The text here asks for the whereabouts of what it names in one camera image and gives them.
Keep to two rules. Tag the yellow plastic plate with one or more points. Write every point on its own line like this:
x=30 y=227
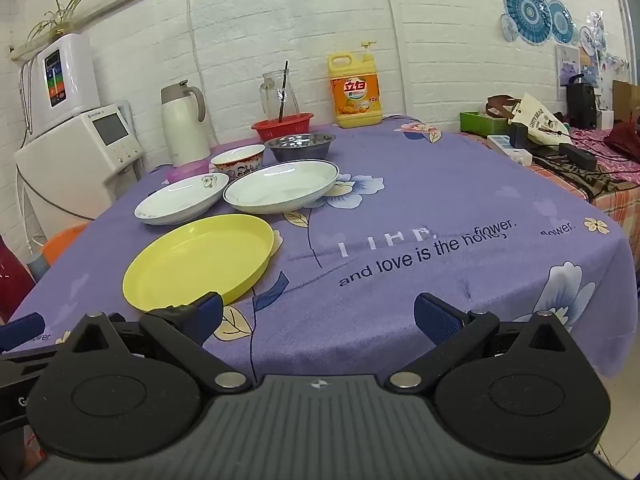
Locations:
x=200 y=260

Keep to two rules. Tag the red plastic object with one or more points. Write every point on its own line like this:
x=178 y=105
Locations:
x=12 y=280

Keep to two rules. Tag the large blue paper fan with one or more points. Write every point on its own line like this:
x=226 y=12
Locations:
x=525 y=10

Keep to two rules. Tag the yellow detergent bottle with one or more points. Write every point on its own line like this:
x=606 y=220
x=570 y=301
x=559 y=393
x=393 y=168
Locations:
x=355 y=95

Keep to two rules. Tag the green potted plant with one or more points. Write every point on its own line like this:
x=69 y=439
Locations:
x=62 y=15

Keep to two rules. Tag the green box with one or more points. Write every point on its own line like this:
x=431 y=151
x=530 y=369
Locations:
x=475 y=121

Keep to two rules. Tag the dark red cloth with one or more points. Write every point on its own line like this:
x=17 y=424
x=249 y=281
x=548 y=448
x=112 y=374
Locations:
x=622 y=142

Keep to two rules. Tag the black appliance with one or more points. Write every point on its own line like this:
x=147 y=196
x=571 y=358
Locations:
x=582 y=105

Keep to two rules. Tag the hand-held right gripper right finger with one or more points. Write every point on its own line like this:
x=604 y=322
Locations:
x=434 y=317

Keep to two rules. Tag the stainless steel bowl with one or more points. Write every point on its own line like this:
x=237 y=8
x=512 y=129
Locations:
x=300 y=149

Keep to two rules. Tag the white water dispenser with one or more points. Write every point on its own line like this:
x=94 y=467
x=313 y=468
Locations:
x=65 y=170

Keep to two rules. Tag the purple floral tablecloth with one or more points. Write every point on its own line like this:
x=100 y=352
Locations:
x=400 y=200

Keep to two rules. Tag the plaid tablecloth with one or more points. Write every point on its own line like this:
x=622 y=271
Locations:
x=615 y=205

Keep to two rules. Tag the pink translucent plastic bowl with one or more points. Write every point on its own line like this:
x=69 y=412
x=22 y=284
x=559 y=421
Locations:
x=182 y=172

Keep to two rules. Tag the wall picture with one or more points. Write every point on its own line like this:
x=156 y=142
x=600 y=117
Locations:
x=567 y=65

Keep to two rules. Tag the brown bag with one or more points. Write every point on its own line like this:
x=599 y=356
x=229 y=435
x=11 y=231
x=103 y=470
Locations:
x=497 y=105

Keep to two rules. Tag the black brush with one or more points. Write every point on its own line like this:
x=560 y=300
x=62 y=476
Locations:
x=283 y=91

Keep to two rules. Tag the black power adapter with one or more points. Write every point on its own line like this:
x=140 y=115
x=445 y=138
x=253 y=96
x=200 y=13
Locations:
x=518 y=136

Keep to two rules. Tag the white plate with blue rim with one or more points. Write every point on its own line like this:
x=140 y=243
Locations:
x=280 y=185

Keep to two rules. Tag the white plate with flower print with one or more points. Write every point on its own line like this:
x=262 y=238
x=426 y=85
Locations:
x=175 y=201

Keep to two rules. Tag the white wall water purifier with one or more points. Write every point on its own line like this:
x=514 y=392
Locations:
x=75 y=75

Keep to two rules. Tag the cream printed tote bag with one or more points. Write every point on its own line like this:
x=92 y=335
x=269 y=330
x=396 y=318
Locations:
x=535 y=115

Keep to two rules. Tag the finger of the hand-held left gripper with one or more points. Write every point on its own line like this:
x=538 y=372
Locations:
x=20 y=332

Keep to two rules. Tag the medium blue paper fan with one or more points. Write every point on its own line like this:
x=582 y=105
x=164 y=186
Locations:
x=561 y=22

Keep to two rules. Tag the clear glass pitcher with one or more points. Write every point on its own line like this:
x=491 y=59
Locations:
x=269 y=95

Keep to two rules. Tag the red plastic basket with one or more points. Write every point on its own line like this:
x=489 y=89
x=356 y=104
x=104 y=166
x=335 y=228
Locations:
x=297 y=126

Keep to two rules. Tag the cardboard box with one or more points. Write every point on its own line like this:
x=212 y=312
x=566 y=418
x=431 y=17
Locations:
x=627 y=100

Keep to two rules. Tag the orange plastic stool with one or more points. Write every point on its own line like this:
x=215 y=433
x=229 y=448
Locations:
x=60 y=247

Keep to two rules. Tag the long black box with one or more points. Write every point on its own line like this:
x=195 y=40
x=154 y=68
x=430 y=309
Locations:
x=577 y=156

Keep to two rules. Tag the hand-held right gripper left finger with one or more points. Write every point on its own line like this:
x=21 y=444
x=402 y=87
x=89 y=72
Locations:
x=209 y=316

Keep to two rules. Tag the white power strip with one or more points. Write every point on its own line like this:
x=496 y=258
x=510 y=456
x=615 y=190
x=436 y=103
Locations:
x=502 y=147

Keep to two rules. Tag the white thermos kettle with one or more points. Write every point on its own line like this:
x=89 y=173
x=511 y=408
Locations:
x=182 y=130

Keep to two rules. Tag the red patterned ceramic bowl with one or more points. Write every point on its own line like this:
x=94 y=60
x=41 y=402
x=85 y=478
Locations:
x=240 y=166

